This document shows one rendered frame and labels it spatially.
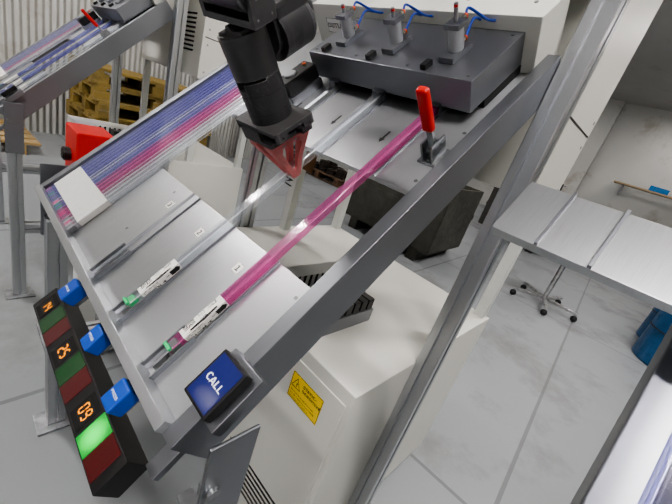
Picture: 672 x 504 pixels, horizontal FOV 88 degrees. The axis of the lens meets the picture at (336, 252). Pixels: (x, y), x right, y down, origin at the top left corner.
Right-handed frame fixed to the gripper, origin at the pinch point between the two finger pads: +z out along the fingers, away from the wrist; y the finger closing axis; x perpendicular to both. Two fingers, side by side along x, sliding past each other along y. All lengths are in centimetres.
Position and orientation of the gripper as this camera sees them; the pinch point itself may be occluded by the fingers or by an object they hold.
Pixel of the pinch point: (292, 170)
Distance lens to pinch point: 55.7
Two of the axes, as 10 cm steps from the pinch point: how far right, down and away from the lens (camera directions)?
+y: -6.8, -4.4, 5.9
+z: 2.1, 6.5, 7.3
